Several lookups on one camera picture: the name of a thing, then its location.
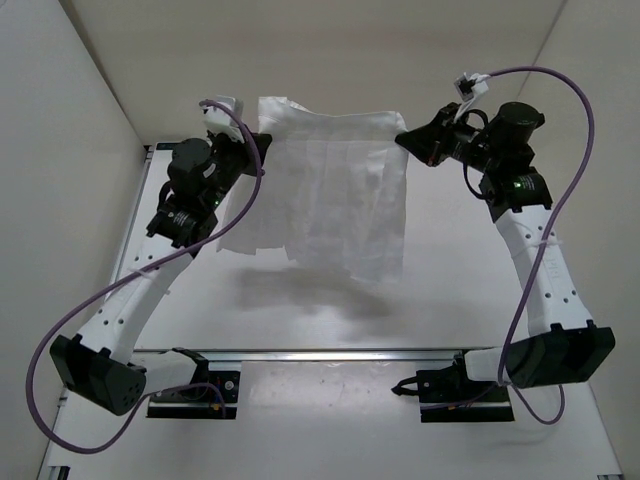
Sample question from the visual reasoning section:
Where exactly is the left corner label sticker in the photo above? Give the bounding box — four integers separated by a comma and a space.
155, 142, 176, 151

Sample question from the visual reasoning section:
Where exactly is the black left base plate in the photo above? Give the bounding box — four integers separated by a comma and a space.
146, 367, 241, 420

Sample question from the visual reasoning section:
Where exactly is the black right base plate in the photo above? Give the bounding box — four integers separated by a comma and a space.
391, 365, 515, 424

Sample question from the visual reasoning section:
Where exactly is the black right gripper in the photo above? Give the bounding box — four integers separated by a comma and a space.
400, 104, 503, 174

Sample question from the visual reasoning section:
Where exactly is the white skirt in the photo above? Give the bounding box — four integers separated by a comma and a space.
217, 96, 408, 283

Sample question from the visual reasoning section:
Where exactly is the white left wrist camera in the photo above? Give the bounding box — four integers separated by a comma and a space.
199, 95, 244, 143

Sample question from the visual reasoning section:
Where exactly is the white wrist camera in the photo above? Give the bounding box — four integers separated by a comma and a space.
199, 95, 244, 143
454, 73, 491, 115

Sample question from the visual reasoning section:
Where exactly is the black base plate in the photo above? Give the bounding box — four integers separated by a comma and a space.
146, 367, 241, 420
391, 365, 515, 424

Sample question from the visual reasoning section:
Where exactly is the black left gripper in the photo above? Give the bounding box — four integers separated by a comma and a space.
210, 114, 272, 197

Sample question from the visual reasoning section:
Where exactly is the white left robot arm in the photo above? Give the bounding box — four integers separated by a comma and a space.
50, 134, 272, 416

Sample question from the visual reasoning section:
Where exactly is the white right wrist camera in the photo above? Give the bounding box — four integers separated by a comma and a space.
454, 73, 491, 115

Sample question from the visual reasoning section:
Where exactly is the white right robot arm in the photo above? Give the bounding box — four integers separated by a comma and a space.
395, 102, 615, 401

